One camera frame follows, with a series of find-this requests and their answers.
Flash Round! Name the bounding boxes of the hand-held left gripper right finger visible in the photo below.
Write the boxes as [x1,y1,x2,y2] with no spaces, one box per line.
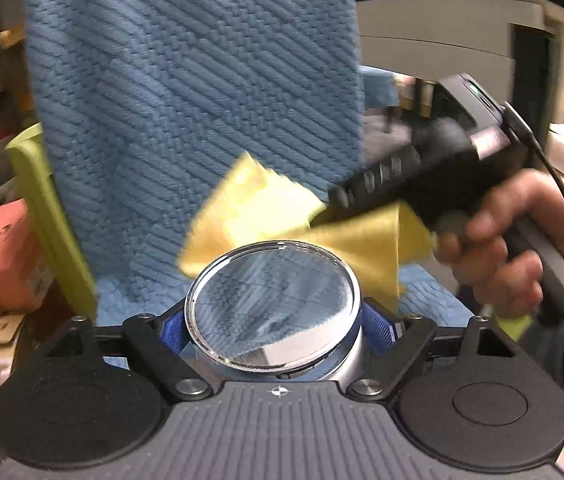
[346,299,516,402]

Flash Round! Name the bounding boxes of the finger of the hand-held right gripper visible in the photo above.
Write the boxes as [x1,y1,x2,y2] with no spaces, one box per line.
[309,142,426,227]

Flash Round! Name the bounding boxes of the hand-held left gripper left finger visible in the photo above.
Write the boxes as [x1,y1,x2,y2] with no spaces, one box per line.
[53,304,216,403]

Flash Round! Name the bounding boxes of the white mug with mirrored lid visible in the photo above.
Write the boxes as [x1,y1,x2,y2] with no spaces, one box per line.
[184,241,365,386]

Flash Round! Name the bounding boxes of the yellow cleaning cloth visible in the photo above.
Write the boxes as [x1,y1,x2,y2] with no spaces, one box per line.
[177,152,438,311]

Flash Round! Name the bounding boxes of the person's right hand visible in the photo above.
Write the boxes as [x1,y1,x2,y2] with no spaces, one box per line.
[434,169,564,318]

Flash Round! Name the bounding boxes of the blue covered chair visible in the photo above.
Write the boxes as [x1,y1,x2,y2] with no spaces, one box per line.
[362,67,399,112]
[22,0,463,376]

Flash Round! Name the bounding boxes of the black edged table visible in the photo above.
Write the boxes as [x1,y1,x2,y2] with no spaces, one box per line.
[352,0,564,128]

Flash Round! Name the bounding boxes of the white cabinet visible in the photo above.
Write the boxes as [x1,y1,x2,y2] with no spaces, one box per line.
[356,0,553,86]

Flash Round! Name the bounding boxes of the stacked green plastic chairs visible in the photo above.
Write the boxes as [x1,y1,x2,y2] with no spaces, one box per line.
[4,122,99,321]

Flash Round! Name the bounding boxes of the pink cardboard box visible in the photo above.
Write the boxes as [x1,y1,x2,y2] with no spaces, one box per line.
[0,197,55,306]

